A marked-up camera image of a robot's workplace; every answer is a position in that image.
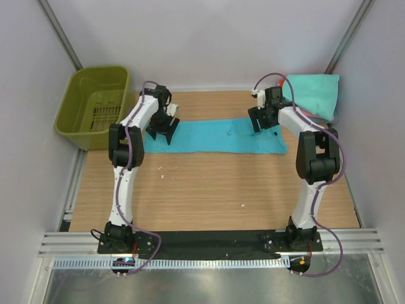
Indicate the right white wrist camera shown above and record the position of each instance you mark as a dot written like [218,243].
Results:
[260,97]

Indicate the blue t shirt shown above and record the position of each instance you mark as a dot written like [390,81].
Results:
[219,136]

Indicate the aluminium frame rail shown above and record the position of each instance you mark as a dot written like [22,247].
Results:
[348,241]

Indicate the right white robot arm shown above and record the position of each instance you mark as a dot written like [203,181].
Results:
[317,160]

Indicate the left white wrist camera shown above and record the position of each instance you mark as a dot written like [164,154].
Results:
[171,109]

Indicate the green plastic bin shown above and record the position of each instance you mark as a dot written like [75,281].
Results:
[95,98]

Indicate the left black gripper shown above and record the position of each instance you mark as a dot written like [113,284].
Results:
[161,126]

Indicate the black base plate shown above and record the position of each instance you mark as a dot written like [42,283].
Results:
[209,245]

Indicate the slotted cable duct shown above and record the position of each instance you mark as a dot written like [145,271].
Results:
[115,263]

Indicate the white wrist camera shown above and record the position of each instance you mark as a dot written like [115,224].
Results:
[171,109]
[260,97]

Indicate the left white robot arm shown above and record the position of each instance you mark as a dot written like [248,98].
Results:
[154,113]

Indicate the folded pink t shirt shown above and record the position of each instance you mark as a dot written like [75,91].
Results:
[313,116]

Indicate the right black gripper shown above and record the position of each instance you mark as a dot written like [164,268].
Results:
[261,115]

